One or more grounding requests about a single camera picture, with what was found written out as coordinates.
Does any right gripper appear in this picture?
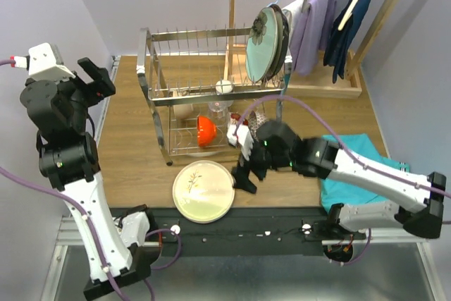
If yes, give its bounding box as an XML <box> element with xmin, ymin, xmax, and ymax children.
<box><xmin>230</xmin><ymin>137</ymin><xmax>293</xmax><ymax>195</ymax></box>

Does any pale green plate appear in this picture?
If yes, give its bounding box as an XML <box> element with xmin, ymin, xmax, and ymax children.
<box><xmin>172</xmin><ymin>160</ymin><xmax>235</xmax><ymax>224</ymax></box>

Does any orange bowl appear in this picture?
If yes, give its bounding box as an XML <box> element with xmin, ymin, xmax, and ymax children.
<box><xmin>197</xmin><ymin>116</ymin><xmax>217</xmax><ymax>147</ymax></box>

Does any patterned small bowl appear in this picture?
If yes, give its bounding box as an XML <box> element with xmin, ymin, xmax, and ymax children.
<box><xmin>247</xmin><ymin>111</ymin><xmax>268</xmax><ymax>130</ymax></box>

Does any clear plastic cup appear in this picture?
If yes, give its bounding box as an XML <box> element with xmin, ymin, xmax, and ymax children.
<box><xmin>208</xmin><ymin>101</ymin><xmax>230</xmax><ymax>128</ymax></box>

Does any metal two-tier dish rack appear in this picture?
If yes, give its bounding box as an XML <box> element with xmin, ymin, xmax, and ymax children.
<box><xmin>136</xmin><ymin>27</ymin><xmax>283</xmax><ymax>166</ymax></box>

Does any teal flower plate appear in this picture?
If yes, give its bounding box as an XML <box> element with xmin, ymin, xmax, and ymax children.
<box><xmin>245</xmin><ymin>6</ymin><xmax>283</xmax><ymax>82</ymax></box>

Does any red rimmed white plate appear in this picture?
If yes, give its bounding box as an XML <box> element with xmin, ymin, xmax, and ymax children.
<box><xmin>268</xmin><ymin>4</ymin><xmax>290</xmax><ymax>80</ymax></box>

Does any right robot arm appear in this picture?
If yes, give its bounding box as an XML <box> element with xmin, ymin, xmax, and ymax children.
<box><xmin>227</xmin><ymin>120</ymin><xmax>446</xmax><ymax>239</ymax></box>

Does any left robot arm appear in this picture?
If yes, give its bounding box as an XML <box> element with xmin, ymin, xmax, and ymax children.
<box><xmin>20</xmin><ymin>56</ymin><xmax>156</xmax><ymax>300</ymax></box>

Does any wooden clothes rack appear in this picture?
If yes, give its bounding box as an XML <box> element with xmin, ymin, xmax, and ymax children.
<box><xmin>223</xmin><ymin>0</ymin><xmax>399</xmax><ymax>99</ymax></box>

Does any teal cloth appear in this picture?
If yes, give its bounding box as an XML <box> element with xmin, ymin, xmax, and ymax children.
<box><xmin>321</xmin><ymin>134</ymin><xmax>411</xmax><ymax>212</ymax></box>

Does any lavender towel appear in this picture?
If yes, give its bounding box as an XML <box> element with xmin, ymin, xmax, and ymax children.
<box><xmin>290</xmin><ymin>0</ymin><xmax>337</xmax><ymax>76</ymax></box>

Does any navy blue garment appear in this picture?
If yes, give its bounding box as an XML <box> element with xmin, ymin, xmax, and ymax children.
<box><xmin>323</xmin><ymin>0</ymin><xmax>371</xmax><ymax>83</ymax></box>

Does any white cloth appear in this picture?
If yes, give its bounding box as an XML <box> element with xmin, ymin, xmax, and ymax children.
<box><xmin>283</xmin><ymin>0</ymin><xmax>309</xmax><ymax>27</ymax></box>

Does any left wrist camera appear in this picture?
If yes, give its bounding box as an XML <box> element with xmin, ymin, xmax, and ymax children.
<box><xmin>9</xmin><ymin>42</ymin><xmax>75</xmax><ymax>82</ymax></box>

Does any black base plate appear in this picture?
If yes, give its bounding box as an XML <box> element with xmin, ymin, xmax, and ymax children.
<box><xmin>109</xmin><ymin>205</ymin><xmax>374</xmax><ymax>259</ymax></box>

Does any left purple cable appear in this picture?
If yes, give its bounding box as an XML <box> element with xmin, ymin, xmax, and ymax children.
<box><xmin>0</xmin><ymin>57</ymin><xmax>184</xmax><ymax>301</ymax></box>

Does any purple cable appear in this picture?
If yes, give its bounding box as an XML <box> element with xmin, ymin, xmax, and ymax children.
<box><xmin>235</xmin><ymin>94</ymin><xmax>451</xmax><ymax>266</ymax></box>
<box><xmin>0</xmin><ymin>57</ymin><xmax>184</xmax><ymax>301</ymax></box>

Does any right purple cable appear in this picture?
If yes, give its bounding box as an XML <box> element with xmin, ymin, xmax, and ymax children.
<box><xmin>235</xmin><ymin>94</ymin><xmax>451</xmax><ymax>266</ymax></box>

